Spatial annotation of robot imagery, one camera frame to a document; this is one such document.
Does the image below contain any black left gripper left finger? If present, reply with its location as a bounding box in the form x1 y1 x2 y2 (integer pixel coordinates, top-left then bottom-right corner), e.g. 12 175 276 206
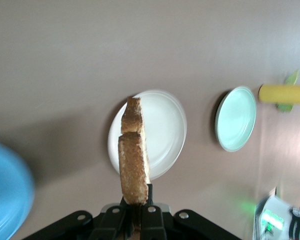
22 197 134 240

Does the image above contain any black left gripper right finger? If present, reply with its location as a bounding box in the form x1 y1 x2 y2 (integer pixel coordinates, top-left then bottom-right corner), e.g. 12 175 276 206
139 184 238 240

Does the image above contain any toasted bread slice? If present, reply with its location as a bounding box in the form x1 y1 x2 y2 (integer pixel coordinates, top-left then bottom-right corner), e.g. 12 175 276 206
118 96 151 240

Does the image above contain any yellow squeeze bottle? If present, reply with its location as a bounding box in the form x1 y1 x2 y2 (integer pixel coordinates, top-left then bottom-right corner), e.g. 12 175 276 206
258 84 300 106

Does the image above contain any green lettuce leaf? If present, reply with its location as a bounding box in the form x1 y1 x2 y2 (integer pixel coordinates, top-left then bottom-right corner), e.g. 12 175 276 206
276 69 300 113

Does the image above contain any beige plate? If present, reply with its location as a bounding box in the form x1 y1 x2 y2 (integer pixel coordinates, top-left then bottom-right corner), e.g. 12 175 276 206
107 89 188 181

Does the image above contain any blue plate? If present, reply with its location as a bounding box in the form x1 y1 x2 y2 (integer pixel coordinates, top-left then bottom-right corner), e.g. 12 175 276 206
0 138 36 240

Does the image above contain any mint green plate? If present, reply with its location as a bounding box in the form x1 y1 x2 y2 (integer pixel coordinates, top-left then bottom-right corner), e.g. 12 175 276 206
214 85 258 153

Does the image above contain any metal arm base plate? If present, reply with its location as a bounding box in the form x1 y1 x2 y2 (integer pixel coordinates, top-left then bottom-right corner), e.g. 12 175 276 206
253 192 293 240

